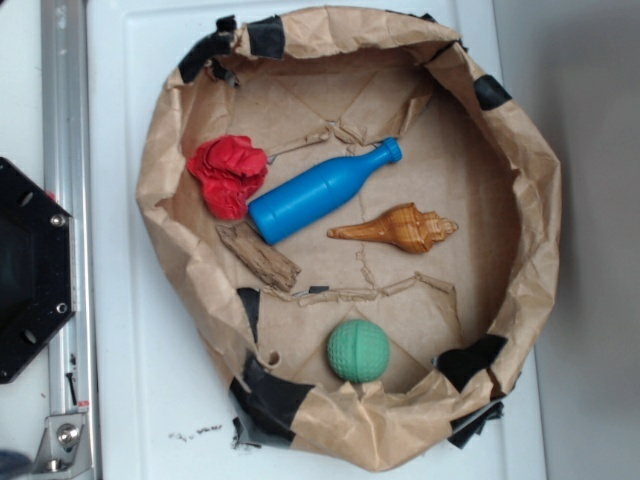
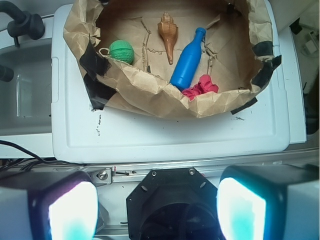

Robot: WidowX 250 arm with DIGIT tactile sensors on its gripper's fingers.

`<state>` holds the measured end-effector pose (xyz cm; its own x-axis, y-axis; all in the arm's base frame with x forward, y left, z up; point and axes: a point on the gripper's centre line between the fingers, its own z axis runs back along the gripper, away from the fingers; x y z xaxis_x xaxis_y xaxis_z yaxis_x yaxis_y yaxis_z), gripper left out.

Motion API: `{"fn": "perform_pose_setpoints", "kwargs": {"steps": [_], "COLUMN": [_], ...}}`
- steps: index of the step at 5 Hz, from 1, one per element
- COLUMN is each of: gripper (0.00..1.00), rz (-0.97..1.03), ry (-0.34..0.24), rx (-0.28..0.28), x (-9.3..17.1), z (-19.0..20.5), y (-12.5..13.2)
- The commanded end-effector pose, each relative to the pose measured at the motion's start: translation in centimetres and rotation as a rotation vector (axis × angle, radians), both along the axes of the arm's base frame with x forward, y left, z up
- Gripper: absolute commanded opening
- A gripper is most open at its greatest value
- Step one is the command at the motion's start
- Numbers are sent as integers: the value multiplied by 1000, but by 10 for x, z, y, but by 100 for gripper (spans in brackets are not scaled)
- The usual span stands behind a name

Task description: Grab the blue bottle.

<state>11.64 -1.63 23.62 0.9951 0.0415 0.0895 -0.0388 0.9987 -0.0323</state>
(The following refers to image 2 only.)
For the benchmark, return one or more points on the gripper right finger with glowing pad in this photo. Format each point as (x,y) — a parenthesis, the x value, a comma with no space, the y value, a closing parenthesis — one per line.
(269,202)

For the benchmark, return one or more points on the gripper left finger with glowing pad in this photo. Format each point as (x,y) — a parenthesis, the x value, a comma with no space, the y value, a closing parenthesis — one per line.
(38,205)

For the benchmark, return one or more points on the blue plastic bottle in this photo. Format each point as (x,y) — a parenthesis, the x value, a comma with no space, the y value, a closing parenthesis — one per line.
(188,62)

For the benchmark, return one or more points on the white foam cooler lid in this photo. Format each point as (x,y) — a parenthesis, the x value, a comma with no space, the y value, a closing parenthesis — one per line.
(111,136)

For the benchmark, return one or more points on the grey sink basin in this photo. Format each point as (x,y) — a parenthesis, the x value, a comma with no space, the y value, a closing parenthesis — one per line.
(25,101)

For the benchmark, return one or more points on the crumpled red paper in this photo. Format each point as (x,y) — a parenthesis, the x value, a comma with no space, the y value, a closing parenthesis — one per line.
(204,85)

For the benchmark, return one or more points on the brown paper bag liner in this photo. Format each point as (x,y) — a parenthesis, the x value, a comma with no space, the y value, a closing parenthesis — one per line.
(237,53)

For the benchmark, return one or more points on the green golf ball toy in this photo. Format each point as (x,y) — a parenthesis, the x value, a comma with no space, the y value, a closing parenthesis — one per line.
(122,50)

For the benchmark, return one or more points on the black faucet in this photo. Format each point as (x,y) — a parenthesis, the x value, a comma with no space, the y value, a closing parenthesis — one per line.
(23,22)

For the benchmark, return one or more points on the brown spiral seashell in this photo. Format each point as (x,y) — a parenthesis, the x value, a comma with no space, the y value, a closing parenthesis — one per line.
(168,31)

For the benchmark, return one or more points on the aluminium extrusion rail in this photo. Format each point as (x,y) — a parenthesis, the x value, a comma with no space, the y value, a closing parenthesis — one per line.
(210,168)

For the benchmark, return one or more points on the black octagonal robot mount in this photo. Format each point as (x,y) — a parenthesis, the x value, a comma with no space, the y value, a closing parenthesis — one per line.
(173,204)

